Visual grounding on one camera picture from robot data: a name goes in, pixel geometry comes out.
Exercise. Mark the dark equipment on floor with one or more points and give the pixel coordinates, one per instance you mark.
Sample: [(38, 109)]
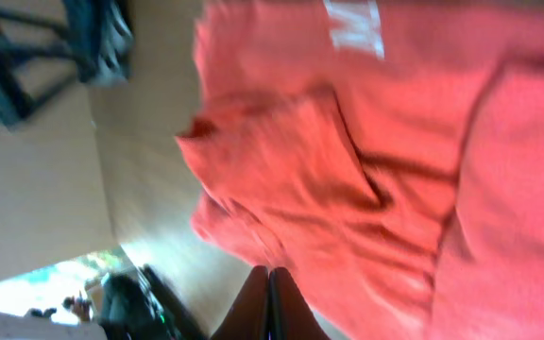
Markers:
[(128, 312)]

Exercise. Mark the red printed t-shirt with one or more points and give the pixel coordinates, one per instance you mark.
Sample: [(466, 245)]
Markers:
[(389, 154)]

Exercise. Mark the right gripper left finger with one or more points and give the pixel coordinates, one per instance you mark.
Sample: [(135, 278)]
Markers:
[(247, 317)]

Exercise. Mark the dark chair frame background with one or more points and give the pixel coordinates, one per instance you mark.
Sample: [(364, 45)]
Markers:
[(97, 38)]

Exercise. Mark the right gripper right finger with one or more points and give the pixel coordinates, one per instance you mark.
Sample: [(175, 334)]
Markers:
[(290, 317)]

